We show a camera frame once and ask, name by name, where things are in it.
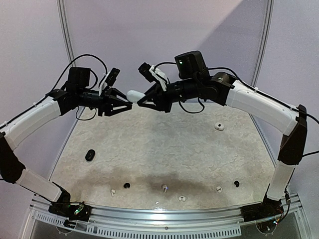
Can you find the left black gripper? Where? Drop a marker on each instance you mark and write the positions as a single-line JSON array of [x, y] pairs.
[[108, 98]]

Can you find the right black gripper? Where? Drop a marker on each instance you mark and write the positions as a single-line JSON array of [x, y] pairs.
[[161, 96]]

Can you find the white oval charging case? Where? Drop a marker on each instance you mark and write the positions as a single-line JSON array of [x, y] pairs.
[[134, 96]]

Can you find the white square charging case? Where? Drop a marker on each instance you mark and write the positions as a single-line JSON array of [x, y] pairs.
[[219, 126]]

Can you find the white round earbud front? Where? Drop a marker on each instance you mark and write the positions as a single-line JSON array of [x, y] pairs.
[[182, 198]]

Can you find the white round earbud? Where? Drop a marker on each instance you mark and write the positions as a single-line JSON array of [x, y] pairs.
[[182, 198], [219, 189]]

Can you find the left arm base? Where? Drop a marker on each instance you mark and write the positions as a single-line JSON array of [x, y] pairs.
[[72, 211]]

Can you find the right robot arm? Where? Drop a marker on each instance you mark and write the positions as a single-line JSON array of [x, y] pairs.
[[227, 89]]

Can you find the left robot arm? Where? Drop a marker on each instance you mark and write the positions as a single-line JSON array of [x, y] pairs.
[[58, 102]]

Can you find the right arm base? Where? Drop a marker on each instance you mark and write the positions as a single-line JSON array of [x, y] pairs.
[[265, 209]]

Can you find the black oval charging case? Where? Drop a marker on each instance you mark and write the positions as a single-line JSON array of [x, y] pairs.
[[90, 155]]

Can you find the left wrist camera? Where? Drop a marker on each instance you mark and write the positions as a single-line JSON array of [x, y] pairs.
[[108, 80]]

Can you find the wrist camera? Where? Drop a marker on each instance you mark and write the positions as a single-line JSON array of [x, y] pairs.
[[153, 74], [108, 80]]

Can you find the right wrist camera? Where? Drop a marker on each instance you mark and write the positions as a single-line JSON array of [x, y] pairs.
[[153, 74]]

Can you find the left aluminium frame post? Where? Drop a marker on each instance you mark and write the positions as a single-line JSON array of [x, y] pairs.
[[65, 29]]

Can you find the aluminium frame post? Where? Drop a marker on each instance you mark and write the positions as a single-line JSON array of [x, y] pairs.
[[65, 29], [263, 40]]

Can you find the aluminium front rail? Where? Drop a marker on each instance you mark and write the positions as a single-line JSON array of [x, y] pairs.
[[120, 223]]

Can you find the right aluminium frame post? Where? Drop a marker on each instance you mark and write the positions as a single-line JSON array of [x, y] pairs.
[[263, 40]]

